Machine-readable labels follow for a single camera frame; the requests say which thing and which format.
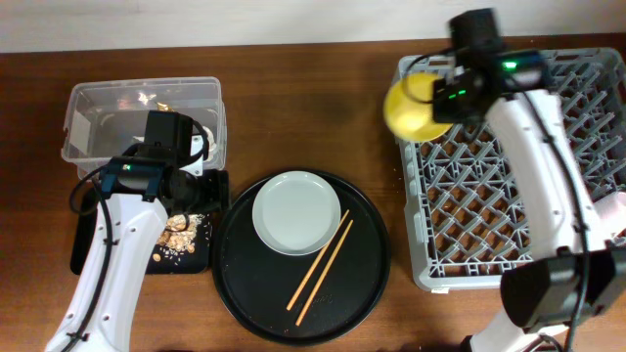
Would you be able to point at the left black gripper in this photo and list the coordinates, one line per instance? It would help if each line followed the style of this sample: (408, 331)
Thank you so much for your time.
(217, 192)

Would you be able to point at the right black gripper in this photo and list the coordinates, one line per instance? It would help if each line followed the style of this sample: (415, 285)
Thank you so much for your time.
(441, 112)

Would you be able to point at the white tissue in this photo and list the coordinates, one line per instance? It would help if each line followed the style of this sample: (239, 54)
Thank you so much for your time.
(211, 144)

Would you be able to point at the food scraps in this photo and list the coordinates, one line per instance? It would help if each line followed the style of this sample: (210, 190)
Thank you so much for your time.
(180, 238)

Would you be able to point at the yellow bowl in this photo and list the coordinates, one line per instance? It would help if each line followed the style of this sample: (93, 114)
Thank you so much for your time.
(407, 112)

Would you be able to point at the pink cup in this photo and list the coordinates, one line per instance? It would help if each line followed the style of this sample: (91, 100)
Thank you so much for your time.
(611, 210)

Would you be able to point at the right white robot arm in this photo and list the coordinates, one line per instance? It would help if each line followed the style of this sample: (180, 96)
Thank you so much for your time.
(576, 273)

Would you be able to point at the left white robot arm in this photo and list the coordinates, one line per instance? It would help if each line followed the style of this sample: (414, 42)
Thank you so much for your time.
(137, 197)

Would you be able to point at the clear plastic waste bin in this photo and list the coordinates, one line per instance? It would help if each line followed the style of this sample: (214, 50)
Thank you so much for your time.
(105, 118)

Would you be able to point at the grey dishwasher rack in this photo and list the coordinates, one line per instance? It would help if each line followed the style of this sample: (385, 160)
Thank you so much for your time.
(465, 220)

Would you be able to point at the black rectangular tray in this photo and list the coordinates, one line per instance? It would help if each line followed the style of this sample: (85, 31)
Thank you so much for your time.
(193, 264)

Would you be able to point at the grey round plate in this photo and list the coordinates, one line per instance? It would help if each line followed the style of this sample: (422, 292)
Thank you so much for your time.
(296, 213)

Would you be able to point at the gold snack wrapper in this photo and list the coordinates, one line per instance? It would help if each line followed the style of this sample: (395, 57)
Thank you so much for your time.
(163, 107)

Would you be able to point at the wooden chopstick left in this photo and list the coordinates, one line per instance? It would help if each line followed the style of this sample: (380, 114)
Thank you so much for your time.
(314, 265)

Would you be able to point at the wooden chopstick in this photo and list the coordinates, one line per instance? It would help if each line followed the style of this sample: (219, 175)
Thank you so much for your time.
(314, 265)
(322, 277)

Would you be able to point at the wooden chopstick right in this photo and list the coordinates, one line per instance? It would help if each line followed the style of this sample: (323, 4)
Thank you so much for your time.
(322, 277)

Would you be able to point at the round black serving tray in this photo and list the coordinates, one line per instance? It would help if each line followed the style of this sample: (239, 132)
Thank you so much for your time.
(256, 283)

